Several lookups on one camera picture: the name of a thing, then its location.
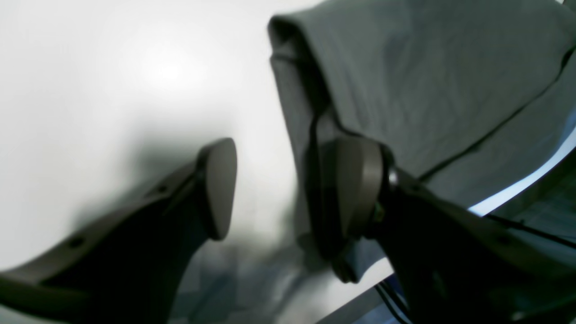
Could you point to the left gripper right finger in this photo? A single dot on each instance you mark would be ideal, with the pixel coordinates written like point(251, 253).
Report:
point(454, 267)

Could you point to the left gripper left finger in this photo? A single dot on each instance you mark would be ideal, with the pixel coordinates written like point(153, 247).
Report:
point(127, 265)

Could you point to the grey T-shirt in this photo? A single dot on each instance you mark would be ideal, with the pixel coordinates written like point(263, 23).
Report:
point(471, 96)

